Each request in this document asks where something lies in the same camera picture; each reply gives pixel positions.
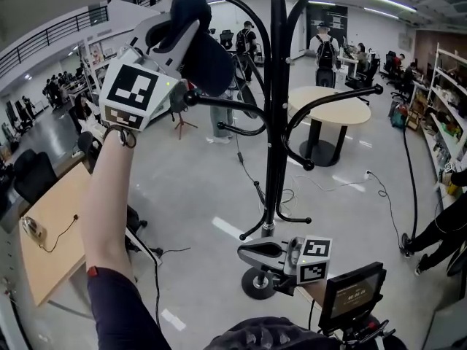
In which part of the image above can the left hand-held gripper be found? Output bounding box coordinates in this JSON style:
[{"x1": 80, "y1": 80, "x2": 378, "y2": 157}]
[{"x1": 99, "y1": 12, "x2": 201, "y2": 131}]

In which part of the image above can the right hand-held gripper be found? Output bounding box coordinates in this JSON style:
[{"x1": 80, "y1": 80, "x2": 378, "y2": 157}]
[{"x1": 237, "y1": 234, "x2": 333, "y2": 297}]

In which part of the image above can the dark navy cap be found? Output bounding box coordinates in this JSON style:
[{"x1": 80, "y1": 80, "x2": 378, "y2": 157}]
[{"x1": 160, "y1": 0, "x2": 236, "y2": 97}]

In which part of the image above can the black coat rack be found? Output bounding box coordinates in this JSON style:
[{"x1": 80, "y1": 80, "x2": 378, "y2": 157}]
[{"x1": 182, "y1": 0, "x2": 385, "y2": 300}]

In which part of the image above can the person's right forearm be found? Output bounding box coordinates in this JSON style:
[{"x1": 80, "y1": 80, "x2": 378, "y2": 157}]
[{"x1": 302, "y1": 277, "x2": 329, "y2": 306}]

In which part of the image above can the person's left forearm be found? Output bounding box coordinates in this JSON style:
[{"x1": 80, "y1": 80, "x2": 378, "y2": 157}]
[{"x1": 79, "y1": 126, "x2": 138, "y2": 280}]

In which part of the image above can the white metal shelf rack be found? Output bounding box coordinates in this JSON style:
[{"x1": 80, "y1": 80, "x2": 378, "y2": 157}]
[{"x1": 406, "y1": 42, "x2": 467, "y2": 211}]

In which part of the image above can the dark grey bag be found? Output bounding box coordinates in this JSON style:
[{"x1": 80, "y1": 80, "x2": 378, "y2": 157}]
[{"x1": 168, "y1": 81, "x2": 190, "y2": 115}]

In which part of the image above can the brown tripod stand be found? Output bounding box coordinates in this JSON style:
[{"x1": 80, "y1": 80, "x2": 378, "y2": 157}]
[{"x1": 173, "y1": 111, "x2": 198, "y2": 141}]

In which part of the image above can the black metal railing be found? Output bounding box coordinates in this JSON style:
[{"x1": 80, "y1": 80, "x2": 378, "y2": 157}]
[{"x1": 0, "y1": 5, "x2": 109, "y2": 82}]

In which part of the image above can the black chest monitor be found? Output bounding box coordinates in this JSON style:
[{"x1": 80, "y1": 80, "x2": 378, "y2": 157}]
[{"x1": 317, "y1": 261, "x2": 387, "y2": 333}]

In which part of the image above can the black elastic wristband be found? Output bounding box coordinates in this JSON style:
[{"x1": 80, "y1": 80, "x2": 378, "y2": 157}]
[{"x1": 104, "y1": 125, "x2": 138, "y2": 149}]

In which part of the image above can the group of distant people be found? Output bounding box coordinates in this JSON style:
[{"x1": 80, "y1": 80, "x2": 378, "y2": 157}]
[{"x1": 42, "y1": 69, "x2": 76, "y2": 111}]

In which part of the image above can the black office chair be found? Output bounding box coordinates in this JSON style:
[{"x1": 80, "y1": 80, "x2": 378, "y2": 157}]
[
  {"x1": 77, "y1": 131, "x2": 104, "y2": 176},
  {"x1": 12, "y1": 150, "x2": 59, "y2": 206},
  {"x1": 344, "y1": 59, "x2": 380, "y2": 91},
  {"x1": 123, "y1": 204, "x2": 165, "y2": 268}
]

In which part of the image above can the person's dark t-shirt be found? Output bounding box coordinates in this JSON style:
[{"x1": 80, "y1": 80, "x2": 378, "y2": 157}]
[{"x1": 86, "y1": 266, "x2": 344, "y2": 350}]

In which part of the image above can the round wooden table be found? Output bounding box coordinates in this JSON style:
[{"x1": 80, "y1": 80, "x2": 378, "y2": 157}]
[{"x1": 287, "y1": 85, "x2": 372, "y2": 167}]

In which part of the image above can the light wooden desk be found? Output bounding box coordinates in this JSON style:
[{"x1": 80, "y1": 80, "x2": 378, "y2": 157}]
[{"x1": 18, "y1": 160, "x2": 96, "y2": 308}]

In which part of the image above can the small clear gadget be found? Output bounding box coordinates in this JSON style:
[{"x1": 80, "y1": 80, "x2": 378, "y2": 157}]
[{"x1": 20, "y1": 216, "x2": 47, "y2": 243}]

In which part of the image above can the long ceiling light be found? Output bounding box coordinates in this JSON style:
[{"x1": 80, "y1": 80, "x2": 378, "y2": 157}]
[{"x1": 362, "y1": 0, "x2": 418, "y2": 13}]

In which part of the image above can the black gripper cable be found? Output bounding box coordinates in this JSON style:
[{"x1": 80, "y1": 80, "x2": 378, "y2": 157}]
[{"x1": 153, "y1": 246, "x2": 193, "y2": 333}]

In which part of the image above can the large black wall screen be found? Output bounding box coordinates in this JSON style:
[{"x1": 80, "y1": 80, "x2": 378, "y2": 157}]
[{"x1": 305, "y1": 4, "x2": 350, "y2": 43}]

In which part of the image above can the thick black hose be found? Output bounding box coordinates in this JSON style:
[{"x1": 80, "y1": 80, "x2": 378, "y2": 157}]
[{"x1": 401, "y1": 122, "x2": 420, "y2": 240}]

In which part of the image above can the thin black cable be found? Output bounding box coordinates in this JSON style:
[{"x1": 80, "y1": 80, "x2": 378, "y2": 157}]
[{"x1": 38, "y1": 214, "x2": 80, "y2": 253}]

